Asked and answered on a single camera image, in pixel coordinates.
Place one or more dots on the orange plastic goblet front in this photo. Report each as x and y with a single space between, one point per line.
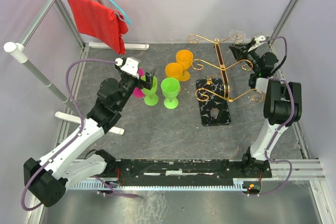
174 70

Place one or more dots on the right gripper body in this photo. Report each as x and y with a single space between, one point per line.
254 57

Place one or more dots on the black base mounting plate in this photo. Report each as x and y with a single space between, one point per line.
184 172

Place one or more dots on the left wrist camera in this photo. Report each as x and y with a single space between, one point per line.
129 65

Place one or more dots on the pink plastic goblet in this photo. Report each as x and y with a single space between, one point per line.
138 92

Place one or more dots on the orange plastic goblet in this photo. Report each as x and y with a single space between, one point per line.
184 58
174 70

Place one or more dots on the grey clothes stand pole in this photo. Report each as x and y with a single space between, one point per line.
16 49

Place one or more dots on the white stand foot front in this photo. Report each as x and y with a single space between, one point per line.
76 119

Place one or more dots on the red cloth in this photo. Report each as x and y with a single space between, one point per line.
101 22

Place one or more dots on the green plastic goblet right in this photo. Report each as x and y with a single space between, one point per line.
170 88

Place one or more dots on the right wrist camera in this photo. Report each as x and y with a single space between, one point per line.
256 42

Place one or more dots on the green plastic goblet left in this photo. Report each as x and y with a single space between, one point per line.
151 98

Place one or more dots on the white cable duct strip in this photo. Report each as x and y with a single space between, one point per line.
91 184

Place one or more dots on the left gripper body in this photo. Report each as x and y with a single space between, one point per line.
128 84

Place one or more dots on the gold wire wine glass rack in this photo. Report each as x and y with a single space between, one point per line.
202 94

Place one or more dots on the clear champagne flute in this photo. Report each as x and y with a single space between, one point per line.
237 36

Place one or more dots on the green plastic goblet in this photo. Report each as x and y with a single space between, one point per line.
170 88
151 98

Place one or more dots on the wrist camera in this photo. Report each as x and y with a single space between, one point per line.
129 65
256 42

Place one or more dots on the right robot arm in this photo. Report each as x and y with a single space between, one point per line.
282 108

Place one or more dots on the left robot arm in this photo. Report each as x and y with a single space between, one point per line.
49 177

